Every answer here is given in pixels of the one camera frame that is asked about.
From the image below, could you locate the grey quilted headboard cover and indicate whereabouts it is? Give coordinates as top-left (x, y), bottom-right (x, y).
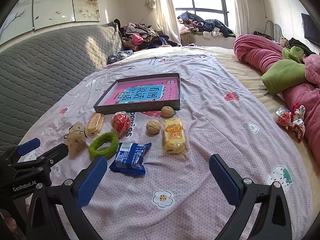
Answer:
top-left (0, 24), bottom-right (122, 153)

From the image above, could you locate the black wall television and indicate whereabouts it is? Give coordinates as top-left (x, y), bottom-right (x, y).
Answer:
top-left (301, 12), bottom-right (320, 47)

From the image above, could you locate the brown walnut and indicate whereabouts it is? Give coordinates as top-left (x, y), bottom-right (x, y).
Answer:
top-left (161, 106), bottom-right (175, 118)
top-left (146, 119), bottom-right (161, 134)

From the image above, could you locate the beige window seat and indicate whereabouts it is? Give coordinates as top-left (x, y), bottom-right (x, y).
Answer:
top-left (180, 31), bottom-right (237, 47)

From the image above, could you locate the floral wall painting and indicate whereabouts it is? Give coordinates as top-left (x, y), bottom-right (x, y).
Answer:
top-left (0, 0), bottom-right (101, 40)

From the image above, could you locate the green blanket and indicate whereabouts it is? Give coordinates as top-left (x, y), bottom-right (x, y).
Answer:
top-left (261, 45), bottom-right (312, 96)

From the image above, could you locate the dark patterned cloth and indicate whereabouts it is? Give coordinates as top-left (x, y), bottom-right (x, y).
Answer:
top-left (106, 50), bottom-right (134, 65)

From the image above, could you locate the pile of mixed clothes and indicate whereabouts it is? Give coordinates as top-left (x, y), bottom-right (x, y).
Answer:
top-left (119, 19), bottom-right (180, 52)

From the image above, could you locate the clothes heap on windowsill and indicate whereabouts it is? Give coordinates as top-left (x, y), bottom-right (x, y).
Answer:
top-left (177, 11), bottom-right (235, 38)

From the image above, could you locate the blue snack packet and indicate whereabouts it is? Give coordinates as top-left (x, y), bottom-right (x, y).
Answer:
top-left (109, 142), bottom-right (152, 176)

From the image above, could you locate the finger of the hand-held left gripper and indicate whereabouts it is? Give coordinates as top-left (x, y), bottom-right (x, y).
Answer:
top-left (4, 138), bottom-right (41, 167)
top-left (34, 144), bottom-right (69, 172)

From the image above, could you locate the yellow snack packet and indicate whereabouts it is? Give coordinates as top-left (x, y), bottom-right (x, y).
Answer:
top-left (160, 117), bottom-right (188, 158)

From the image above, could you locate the white curved frame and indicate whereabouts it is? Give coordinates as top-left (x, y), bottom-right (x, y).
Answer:
top-left (264, 20), bottom-right (283, 43)

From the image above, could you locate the red ball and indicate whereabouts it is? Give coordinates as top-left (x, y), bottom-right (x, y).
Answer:
top-left (111, 112), bottom-right (131, 137)
top-left (274, 102), bottom-right (306, 143)

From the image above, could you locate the cream curtain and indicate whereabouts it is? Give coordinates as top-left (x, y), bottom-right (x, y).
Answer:
top-left (146, 0), bottom-right (182, 47)
top-left (229, 0), bottom-right (250, 37)

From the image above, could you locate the green fuzzy hair scrunchie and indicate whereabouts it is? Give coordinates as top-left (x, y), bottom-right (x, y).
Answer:
top-left (88, 132), bottom-right (119, 159)

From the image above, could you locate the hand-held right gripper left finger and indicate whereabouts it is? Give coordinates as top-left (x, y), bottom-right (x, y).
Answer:
top-left (26, 155), bottom-right (108, 240)

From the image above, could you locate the pink box lid tray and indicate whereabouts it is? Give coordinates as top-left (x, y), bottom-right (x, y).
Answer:
top-left (93, 73), bottom-right (181, 115)

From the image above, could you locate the clear packet of orange cake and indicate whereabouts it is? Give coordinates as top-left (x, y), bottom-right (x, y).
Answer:
top-left (86, 112), bottom-right (105, 137)

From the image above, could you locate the person's left hand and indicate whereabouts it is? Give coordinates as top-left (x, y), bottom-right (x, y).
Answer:
top-left (0, 196), bottom-right (32, 240)

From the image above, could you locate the beige organza pouch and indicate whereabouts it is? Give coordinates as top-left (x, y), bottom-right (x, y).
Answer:
top-left (63, 121), bottom-right (88, 158)

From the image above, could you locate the pink and blue book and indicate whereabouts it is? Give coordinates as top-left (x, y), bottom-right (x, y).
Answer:
top-left (98, 78), bottom-right (178, 105)

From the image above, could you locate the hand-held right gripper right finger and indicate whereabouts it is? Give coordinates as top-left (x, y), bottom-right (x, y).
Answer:
top-left (209, 154), bottom-right (293, 240)

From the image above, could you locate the pink quilt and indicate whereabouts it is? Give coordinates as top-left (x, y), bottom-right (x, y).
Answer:
top-left (233, 34), bottom-right (320, 150)

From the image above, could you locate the black cloth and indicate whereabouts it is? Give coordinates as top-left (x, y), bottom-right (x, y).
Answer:
top-left (289, 37), bottom-right (317, 55)

